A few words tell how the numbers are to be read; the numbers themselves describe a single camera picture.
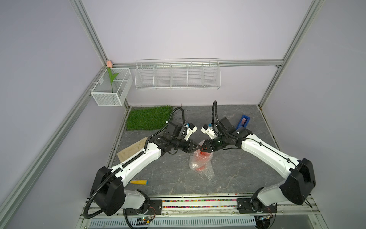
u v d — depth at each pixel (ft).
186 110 3.92
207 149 2.32
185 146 2.23
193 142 2.28
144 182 2.66
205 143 2.36
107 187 1.33
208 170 2.78
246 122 3.37
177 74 3.51
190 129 2.29
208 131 2.37
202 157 2.41
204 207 2.47
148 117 3.57
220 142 2.16
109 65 2.93
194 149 2.42
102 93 2.58
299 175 1.33
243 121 3.35
